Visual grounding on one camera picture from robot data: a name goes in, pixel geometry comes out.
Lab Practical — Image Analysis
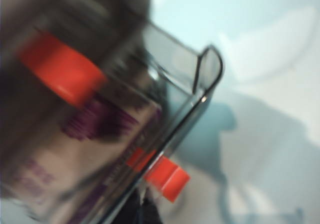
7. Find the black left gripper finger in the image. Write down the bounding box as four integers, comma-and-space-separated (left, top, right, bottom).
129, 189, 165, 224

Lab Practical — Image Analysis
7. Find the purple white napkin pack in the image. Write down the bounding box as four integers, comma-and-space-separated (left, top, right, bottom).
14, 93, 164, 218

